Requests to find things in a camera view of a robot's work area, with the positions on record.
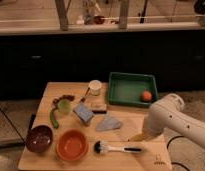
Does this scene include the yellow banana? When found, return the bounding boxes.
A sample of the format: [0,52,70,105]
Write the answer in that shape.
[128,133,147,142]

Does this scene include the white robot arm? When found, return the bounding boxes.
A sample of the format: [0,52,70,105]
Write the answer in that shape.
[142,94,205,149]

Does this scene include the orange red bowl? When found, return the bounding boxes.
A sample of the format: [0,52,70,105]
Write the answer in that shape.
[56,129,89,162]

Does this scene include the dark maroon bowl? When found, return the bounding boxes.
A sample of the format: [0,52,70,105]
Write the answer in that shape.
[25,125,53,153]

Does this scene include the orange ball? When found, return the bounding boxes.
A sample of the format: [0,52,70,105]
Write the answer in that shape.
[140,91,152,102]

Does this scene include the green plastic tray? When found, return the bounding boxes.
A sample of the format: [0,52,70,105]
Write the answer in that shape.
[108,72,158,108]

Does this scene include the wooden block with black strip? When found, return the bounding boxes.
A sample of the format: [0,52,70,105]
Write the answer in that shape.
[90,103,107,114]

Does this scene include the blue sponge block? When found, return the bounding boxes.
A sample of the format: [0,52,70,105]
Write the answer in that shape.
[73,103,94,125]

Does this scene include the white paper cup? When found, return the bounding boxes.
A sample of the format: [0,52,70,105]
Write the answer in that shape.
[88,80,102,96]

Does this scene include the small dark spoon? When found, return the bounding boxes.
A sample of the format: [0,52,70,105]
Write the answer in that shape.
[80,88,90,102]

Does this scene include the light green cup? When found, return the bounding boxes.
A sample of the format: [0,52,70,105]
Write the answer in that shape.
[57,99,71,114]

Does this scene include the green cucumber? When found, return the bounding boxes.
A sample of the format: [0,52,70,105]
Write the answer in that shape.
[49,108,59,129]

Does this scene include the black cable on floor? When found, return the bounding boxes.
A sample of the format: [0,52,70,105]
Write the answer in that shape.
[165,134,197,171]

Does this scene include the white handled dish brush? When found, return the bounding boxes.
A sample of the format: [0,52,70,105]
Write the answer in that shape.
[93,141,142,154]

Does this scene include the dark red chili string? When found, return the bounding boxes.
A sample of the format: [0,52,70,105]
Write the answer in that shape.
[51,94,76,105]

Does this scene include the wooden table frame background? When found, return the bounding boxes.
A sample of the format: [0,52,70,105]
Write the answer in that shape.
[54,0,130,32]

